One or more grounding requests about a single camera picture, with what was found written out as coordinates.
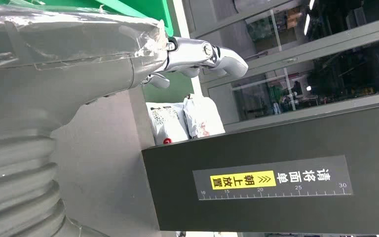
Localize white parcel bag QR label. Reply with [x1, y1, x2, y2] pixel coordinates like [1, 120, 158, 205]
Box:
[145, 102, 190, 146]

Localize flat white parcel bag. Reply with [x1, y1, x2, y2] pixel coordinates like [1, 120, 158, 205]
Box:
[183, 94, 226, 140]

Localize black inbound scanner machine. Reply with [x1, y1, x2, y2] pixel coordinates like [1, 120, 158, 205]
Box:
[50, 88, 379, 237]

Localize green plastic crate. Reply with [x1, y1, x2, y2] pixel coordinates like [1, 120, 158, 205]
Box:
[0, 0, 174, 37]

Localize ruler label sticker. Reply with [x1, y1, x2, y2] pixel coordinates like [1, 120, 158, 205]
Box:
[192, 155, 354, 201]

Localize glass partition grey frame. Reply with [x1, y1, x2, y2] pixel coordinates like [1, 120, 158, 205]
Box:
[183, 0, 379, 131]

